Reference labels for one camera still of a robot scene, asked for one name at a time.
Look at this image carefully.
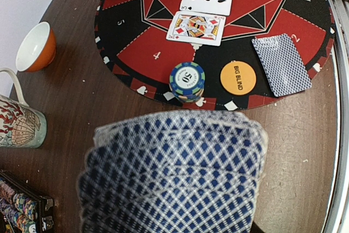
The green white chip stack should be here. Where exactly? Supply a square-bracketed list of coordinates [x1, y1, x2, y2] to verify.
[169, 62, 206, 103]

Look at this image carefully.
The blue playing card deck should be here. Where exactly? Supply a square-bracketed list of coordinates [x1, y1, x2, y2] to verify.
[77, 110, 268, 232]

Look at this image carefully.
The king of diamonds card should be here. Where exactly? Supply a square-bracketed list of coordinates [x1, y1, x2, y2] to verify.
[166, 11, 226, 46]

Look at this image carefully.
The three of spades card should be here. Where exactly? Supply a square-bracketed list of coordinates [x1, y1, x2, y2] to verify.
[179, 0, 232, 16]

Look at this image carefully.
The dealt blue cards pile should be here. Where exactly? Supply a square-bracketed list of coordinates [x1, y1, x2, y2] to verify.
[251, 33, 312, 97]

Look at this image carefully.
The orange big blind button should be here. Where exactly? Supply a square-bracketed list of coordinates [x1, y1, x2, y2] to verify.
[220, 61, 257, 95]

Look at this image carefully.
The round red black poker mat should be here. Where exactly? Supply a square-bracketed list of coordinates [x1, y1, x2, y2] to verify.
[94, 0, 335, 111]

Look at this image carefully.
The orange white small bowl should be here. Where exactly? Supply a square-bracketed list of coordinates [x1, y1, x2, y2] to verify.
[15, 21, 57, 72]

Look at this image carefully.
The tall ceramic seashell mug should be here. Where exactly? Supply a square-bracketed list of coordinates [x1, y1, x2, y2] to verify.
[0, 68, 47, 148]

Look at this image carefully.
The black poker chip case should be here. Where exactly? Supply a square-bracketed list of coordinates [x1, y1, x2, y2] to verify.
[1, 170, 55, 232]

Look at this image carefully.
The chip row rightmost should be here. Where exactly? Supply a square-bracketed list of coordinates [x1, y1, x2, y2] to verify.
[1, 180, 38, 220]

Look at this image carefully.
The chip row with 20 chip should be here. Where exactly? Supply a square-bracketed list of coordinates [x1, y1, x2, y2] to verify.
[1, 198, 37, 233]

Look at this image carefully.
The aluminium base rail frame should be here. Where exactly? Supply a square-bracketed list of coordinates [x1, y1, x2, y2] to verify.
[322, 0, 348, 232]

